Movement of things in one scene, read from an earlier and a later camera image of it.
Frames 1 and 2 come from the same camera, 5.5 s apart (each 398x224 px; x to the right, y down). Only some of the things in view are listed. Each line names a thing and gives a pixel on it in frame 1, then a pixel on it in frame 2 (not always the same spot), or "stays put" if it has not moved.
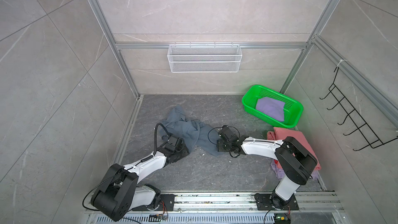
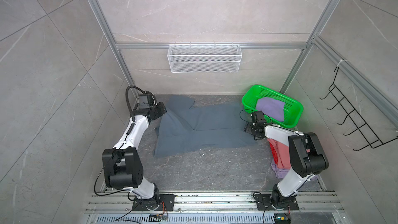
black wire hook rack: x=373 y=140 stays put
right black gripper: x=219 y=143 → x=247 y=128
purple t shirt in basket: x=271 y=108 stays put
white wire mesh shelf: x=204 y=58 stays put
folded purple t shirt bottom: x=280 y=173 stays put
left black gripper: x=186 y=152 → x=162 y=111
